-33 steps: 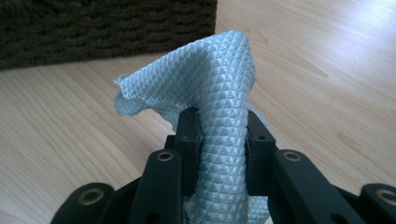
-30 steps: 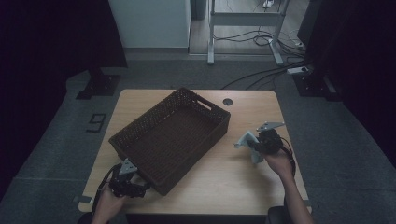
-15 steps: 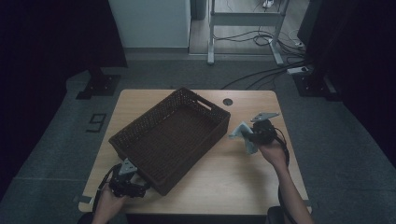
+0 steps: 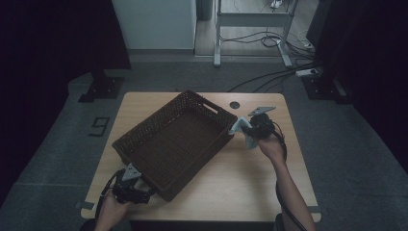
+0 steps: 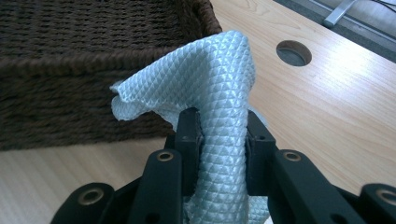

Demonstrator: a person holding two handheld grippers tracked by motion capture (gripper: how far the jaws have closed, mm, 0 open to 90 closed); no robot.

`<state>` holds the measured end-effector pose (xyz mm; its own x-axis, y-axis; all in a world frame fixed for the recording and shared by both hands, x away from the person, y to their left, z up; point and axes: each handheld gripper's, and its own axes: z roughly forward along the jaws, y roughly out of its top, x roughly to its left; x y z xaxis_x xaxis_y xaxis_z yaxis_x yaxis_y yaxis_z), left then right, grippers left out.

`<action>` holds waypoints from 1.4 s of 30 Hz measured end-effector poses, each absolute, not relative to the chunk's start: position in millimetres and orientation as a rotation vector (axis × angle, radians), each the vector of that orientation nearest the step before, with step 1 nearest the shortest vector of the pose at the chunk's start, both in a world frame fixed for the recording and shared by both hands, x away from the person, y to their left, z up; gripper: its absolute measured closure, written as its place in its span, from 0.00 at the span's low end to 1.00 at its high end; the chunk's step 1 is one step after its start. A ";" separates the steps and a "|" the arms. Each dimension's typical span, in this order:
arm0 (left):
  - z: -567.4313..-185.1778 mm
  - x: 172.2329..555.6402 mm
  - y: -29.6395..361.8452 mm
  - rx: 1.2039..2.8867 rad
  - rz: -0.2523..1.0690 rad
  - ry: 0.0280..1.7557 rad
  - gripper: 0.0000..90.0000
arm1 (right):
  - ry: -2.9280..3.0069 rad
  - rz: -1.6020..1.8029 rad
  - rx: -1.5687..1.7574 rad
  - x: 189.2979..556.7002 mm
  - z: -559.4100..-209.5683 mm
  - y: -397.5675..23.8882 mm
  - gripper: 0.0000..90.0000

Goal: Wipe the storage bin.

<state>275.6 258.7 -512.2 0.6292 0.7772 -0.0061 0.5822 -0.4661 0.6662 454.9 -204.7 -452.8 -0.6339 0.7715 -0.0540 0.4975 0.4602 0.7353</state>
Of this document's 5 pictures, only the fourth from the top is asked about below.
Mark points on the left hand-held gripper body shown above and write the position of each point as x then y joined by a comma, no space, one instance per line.
126,191

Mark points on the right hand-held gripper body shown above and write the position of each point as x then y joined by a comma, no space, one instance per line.
263,126

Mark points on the light blue cloth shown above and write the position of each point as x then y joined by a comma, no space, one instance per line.
239,125

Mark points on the brown woven basket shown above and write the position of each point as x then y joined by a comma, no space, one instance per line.
174,147

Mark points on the person's right hand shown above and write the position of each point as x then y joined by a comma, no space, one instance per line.
272,149

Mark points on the person's left hand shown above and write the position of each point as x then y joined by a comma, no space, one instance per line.
110,211

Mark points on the black round table grommet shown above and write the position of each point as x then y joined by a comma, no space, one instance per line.
234,105

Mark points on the grey tape strip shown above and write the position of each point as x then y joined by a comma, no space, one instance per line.
85,206

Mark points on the white power strip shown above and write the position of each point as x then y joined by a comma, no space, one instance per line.
306,72

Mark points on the black stand base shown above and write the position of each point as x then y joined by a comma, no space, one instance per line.
102,89
324,89

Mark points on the white plug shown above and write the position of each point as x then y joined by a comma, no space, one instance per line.
308,46

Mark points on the dark curtain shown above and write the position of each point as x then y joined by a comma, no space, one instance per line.
41,80
375,80

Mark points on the dark grey bin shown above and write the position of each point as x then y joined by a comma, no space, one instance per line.
204,9

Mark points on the white cabinet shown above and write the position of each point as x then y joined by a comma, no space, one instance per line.
157,25

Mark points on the white metal stand frame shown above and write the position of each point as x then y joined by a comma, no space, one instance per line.
253,19

